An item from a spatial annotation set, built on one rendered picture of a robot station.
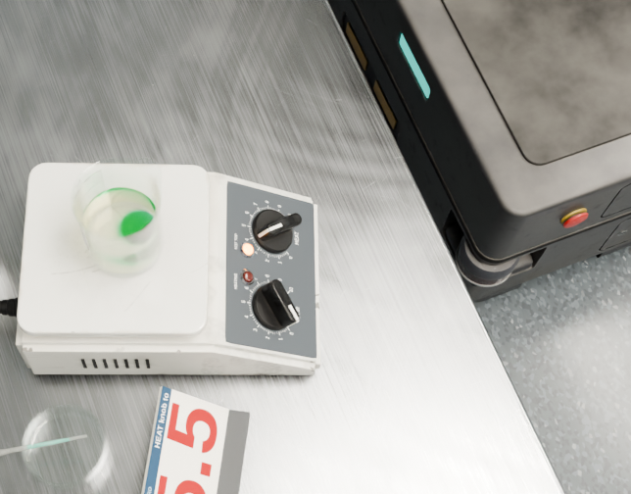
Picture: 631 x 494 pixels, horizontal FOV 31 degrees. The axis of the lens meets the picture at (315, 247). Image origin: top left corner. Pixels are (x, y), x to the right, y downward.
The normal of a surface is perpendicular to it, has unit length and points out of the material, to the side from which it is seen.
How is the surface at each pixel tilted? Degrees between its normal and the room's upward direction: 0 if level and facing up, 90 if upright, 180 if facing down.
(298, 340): 30
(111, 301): 0
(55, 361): 90
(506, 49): 0
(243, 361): 90
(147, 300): 0
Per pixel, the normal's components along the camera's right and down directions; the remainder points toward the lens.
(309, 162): 0.07, -0.38
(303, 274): 0.56, -0.33
